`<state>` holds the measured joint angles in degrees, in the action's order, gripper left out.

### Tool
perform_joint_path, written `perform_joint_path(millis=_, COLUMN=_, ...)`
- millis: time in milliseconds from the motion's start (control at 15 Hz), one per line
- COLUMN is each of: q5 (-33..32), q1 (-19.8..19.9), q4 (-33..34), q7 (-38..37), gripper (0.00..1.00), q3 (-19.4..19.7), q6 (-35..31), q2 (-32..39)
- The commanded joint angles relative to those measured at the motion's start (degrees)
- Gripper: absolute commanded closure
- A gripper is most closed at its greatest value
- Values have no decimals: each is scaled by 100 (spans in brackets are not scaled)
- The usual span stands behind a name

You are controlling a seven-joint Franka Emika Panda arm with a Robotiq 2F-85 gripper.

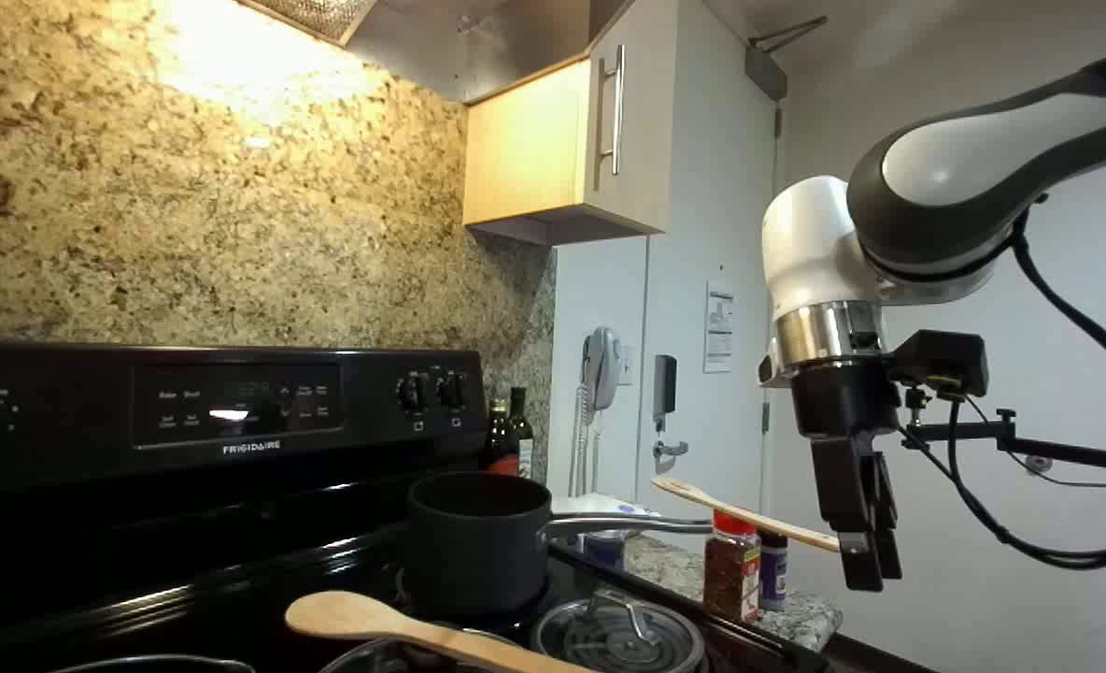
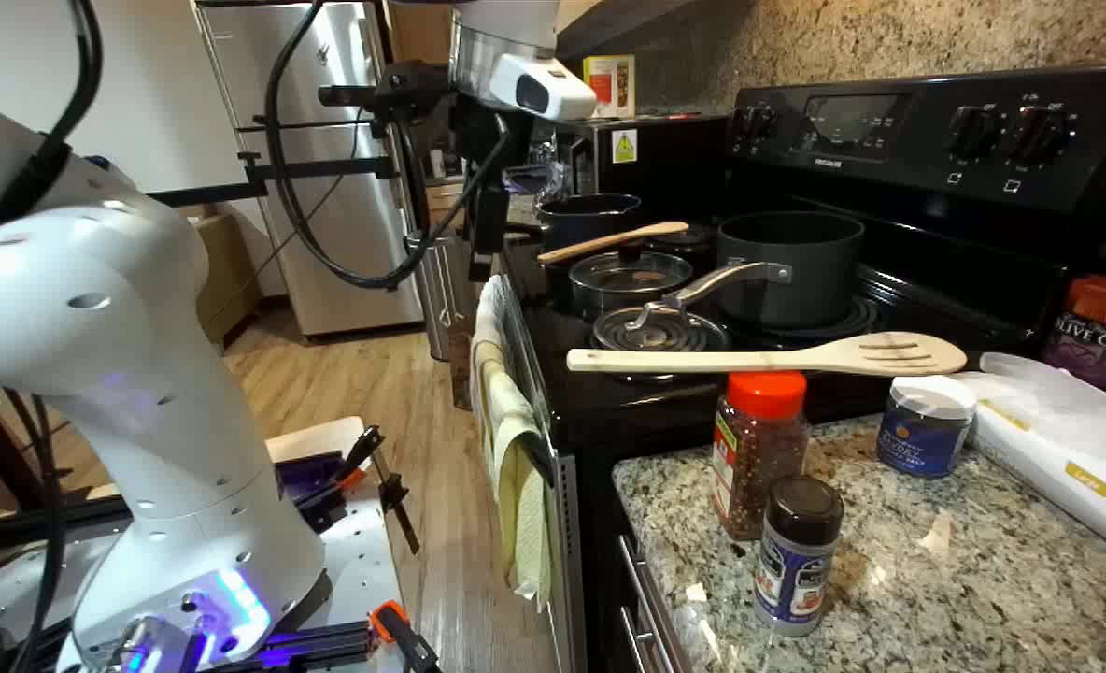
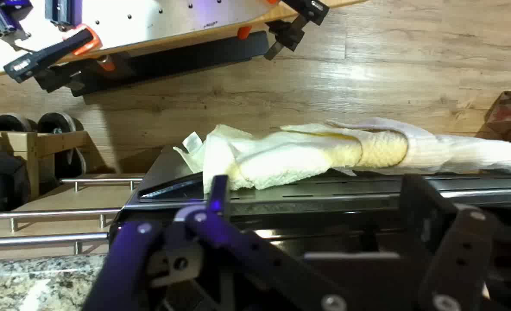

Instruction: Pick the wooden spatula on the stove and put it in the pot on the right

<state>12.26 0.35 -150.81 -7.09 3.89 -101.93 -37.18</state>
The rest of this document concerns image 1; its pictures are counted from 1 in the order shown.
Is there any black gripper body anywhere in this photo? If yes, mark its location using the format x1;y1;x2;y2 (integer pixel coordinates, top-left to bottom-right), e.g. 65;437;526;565
788;351;904;445

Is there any wooden spatula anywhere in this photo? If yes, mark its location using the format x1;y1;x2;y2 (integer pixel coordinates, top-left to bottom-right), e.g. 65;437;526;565
278;586;597;673

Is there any glass pot lid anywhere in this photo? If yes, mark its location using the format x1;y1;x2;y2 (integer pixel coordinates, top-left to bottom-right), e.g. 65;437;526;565
530;592;709;673

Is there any black electric stove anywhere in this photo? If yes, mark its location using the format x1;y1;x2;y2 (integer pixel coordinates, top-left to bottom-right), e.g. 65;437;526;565
0;342;935;673

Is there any clear glass dish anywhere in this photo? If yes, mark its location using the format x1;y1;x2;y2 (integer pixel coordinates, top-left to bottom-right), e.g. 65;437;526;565
765;592;849;655

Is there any small blue spice bottle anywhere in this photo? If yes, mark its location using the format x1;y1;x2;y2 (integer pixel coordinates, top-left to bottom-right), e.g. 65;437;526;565
754;528;795;614

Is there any light wooden stick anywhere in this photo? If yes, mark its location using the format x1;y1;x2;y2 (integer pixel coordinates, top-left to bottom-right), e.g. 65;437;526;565
651;476;845;554

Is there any spice jar with red lid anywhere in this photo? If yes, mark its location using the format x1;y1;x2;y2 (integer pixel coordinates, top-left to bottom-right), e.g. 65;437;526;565
702;510;765;626

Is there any paper notice sheet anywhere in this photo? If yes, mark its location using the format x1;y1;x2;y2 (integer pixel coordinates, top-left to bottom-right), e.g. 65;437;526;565
699;272;738;379

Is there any metal door lever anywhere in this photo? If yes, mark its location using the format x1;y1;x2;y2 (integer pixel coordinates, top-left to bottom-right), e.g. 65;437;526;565
651;435;696;476

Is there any black door lock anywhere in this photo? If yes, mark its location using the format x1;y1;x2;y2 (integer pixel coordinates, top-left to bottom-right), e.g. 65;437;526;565
651;351;684;435

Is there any small blue cup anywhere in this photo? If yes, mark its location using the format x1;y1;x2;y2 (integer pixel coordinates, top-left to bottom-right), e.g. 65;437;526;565
576;528;631;571

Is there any white door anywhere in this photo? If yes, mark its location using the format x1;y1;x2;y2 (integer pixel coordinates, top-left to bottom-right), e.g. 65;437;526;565
636;0;784;528

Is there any dark glass bottle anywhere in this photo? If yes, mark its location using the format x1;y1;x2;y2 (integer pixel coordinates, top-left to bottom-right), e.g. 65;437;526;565
505;385;539;481

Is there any metal door closer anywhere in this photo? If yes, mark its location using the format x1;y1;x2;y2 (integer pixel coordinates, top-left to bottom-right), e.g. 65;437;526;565
742;10;831;104

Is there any glass lid with black knob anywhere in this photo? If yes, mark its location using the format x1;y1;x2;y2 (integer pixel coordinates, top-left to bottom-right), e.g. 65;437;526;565
316;637;457;673

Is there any steel range hood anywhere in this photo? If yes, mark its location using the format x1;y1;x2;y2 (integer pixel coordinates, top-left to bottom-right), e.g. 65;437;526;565
234;0;636;110

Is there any pan rim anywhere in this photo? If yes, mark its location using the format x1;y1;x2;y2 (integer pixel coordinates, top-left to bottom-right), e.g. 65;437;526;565
48;651;256;673

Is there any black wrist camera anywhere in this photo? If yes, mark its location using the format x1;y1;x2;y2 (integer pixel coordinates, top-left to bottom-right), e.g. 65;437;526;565
885;326;993;404

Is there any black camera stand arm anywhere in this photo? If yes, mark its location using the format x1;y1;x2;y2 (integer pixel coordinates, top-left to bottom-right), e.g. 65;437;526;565
897;380;1106;480

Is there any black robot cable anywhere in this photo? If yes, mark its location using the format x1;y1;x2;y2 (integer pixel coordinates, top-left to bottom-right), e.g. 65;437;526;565
899;221;1106;577

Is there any black pot with steel handle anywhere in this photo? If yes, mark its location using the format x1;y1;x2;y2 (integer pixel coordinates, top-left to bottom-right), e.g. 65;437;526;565
399;473;716;619

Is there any metal cabinet handle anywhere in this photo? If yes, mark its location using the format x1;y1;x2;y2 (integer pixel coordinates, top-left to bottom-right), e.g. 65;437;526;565
595;45;626;180

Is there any light wooden wall cabinet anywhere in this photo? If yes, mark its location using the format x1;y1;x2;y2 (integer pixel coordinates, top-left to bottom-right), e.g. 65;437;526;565
460;0;684;248

